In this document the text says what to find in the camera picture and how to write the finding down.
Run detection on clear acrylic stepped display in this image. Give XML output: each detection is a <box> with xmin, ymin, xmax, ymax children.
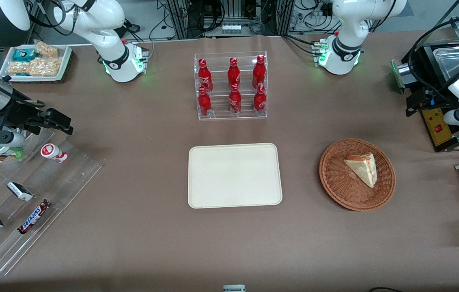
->
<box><xmin>0</xmin><ymin>129</ymin><xmax>103</xmax><ymax>277</ymax></box>

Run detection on Snickers chocolate bar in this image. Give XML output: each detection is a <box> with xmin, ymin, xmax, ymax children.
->
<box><xmin>17</xmin><ymin>199</ymin><xmax>53</xmax><ymax>235</ymax></box>

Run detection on beige rectangular tray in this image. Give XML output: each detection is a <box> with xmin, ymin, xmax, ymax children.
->
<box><xmin>188</xmin><ymin>143</ymin><xmax>283</xmax><ymax>209</ymax></box>

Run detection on clear acrylic bottle rack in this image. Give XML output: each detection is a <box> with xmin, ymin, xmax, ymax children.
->
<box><xmin>194</xmin><ymin>51</ymin><xmax>268</xmax><ymax>120</ymax></box>

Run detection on bagged rice cracker snack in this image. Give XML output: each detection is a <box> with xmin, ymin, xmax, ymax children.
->
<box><xmin>8</xmin><ymin>60</ymin><xmax>32</xmax><ymax>76</ymax></box>
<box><xmin>34</xmin><ymin>40</ymin><xmax>59</xmax><ymax>58</ymax></box>
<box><xmin>29</xmin><ymin>56</ymin><xmax>63</xmax><ymax>77</ymax></box>

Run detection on red cola bottle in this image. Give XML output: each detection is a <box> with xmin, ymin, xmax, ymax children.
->
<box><xmin>253</xmin><ymin>85</ymin><xmax>267</xmax><ymax>114</ymax></box>
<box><xmin>228</xmin><ymin>84</ymin><xmax>242</xmax><ymax>115</ymax></box>
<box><xmin>252</xmin><ymin>54</ymin><xmax>267</xmax><ymax>89</ymax></box>
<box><xmin>198</xmin><ymin>58</ymin><xmax>214</xmax><ymax>92</ymax></box>
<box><xmin>227</xmin><ymin>57</ymin><xmax>241</xmax><ymax>88</ymax></box>
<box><xmin>198</xmin><ymin>86</ymin><xmax>213</xmax><ymax>117</ymax></box>

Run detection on aluminium frame rack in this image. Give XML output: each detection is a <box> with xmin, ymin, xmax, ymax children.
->
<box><xmin>166</xmin><ymin>0</ymin><xmax>295</xmax><ymax>40</ymax></box>

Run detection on white snack tray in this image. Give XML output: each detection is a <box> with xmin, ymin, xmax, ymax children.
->
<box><xmin>0</xmin><ymin>44</ymin><xmax>73</xmax><ymax>83</ymax></box>

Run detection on triangular sandwich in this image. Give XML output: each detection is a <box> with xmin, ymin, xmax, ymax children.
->
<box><xmin>343</xmin><ymin>152</ymin><xmax>378</xmax><ymax>189</ymax></box>

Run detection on steel food pan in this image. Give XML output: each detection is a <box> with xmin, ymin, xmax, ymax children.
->
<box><xmin>433</xmin><ymin>44</ymin><xmax>459</xmax><ymax>84</ymax></box>

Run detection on white red yogurt bottle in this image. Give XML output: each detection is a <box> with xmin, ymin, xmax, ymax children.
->
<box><xmin>40</xmin><ymin>143</ymin><xmax>69</xmax><ymax>164</ymax></box>

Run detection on brown wicker basket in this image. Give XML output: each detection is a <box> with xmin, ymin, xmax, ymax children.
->
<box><xmin>319</xmin><ymin>138</ymin><xmax>397</xmax><ymax>212</ymax></box>

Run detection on teal snack packet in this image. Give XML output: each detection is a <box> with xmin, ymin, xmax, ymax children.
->
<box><xmin>13</xmin><ymin>48</ymin><xmax>37</xmax><ymax>62</ymax></box>

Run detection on brown tablecloth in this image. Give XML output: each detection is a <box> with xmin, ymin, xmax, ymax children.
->
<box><xmin>0</xmin><ymin>30</ymin><xmax>459</xmax><ymax>292</ymax></box>

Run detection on black food warmer machine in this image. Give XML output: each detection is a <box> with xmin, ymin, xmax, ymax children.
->
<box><xmin>391</xmin><ymin>15</ymin><xmax>459</xmax><ymax>153</ymax></box>

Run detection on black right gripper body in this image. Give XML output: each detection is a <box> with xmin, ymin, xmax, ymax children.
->
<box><xmin>0</xmin><ymin>99</ymin><xmax>50</xmax><ymax>134</ymax></box>

